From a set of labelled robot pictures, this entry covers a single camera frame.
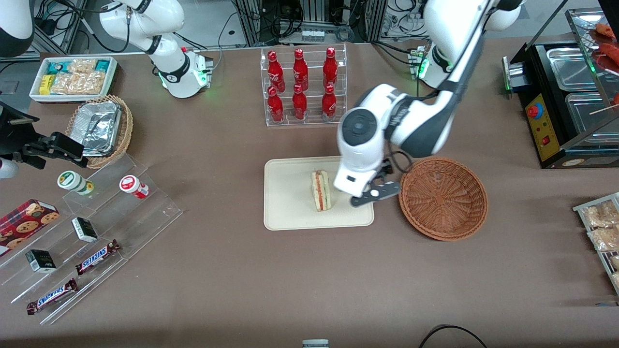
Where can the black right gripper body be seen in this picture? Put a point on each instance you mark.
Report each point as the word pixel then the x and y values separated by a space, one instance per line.
pixel 13 137

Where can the triangular sandwich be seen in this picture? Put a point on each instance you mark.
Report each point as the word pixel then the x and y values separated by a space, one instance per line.
pixel 321 191

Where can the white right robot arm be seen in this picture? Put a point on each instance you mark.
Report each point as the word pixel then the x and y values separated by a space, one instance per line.
pixel 145 21

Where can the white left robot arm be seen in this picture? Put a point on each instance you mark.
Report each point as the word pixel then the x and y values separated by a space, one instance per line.
pixel 360 128

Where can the aluminium foil tray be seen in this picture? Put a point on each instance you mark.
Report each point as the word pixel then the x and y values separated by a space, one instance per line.
pixel 99 125

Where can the small tan wicker basket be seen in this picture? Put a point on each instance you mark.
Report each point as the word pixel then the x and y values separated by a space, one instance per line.
pixel 126 130

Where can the brown wicker basket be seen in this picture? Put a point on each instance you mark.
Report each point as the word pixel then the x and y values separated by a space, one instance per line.
pixel 442 198

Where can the beige rectangular tray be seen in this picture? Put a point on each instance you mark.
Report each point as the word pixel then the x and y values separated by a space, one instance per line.
pixel 290 193

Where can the tray of packaged snacks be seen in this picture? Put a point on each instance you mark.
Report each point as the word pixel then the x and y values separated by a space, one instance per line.
pixel 582 208

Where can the green lid jar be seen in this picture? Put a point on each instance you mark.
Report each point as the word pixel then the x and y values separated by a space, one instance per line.
pixel 72 181

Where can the yellow snack packet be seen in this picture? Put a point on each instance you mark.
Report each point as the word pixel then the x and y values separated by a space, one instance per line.
pixel 45 84

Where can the clear cracker bag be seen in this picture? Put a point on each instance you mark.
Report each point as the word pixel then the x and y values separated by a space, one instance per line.
pixel 83 65
pixel 77 83

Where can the red lid jar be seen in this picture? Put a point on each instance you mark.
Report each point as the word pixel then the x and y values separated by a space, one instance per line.
pixel 133 186

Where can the teal snack packet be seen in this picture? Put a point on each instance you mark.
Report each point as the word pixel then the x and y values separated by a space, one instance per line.
pixel 102 64
pixel 56 67

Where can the white snack box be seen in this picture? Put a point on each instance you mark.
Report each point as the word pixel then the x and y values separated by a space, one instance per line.
pixel 111 77

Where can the small black box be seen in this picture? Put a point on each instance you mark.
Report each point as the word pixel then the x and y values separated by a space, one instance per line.
pixel 40 261
pixel 85 229

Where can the red cookie box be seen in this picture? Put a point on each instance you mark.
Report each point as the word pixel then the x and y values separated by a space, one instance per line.
pixel 24 222

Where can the red cola bottle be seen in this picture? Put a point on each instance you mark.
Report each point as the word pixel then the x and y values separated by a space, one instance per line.
pixel 330 70
pixel 275 106
pixel 329 104
pixel 299 104
pixel 275 72
pixel 300 71

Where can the clear acrylic bottle rack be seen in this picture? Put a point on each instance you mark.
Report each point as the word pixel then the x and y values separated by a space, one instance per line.
pixel 314 118

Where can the clear acrylic stepped display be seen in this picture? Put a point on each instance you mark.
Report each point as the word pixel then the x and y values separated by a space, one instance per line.
pixel 145 217

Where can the snickers bar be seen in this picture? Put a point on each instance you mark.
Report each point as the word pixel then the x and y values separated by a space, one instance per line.
pixel 52 296
pixel 96 257

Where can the white power strip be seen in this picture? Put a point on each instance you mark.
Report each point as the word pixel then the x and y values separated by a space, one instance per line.
pixel 313 35

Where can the grey metal box green light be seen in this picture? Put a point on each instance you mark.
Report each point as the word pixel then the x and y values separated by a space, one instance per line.
pixel 515 75

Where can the black food warmer machine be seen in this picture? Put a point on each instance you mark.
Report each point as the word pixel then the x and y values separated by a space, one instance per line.
pixel 546 140

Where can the grey device edge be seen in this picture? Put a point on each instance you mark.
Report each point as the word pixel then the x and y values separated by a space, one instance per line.
pixel 315 343

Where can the steel warmer pan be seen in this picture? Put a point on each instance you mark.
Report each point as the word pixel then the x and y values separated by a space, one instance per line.
pixel 587 116
pixel 570 67

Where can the clear fried snack bag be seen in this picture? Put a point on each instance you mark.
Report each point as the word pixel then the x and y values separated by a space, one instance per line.
pixel 616 279
pixel 599 216
pixel 615 262
pixel 604 238

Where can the red sausage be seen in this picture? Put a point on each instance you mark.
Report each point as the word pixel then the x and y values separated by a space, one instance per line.
pixel 610 49
pixel 607 31

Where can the aluminium equipment frame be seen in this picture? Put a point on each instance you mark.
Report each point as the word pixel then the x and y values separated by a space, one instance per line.
pixel 251 21

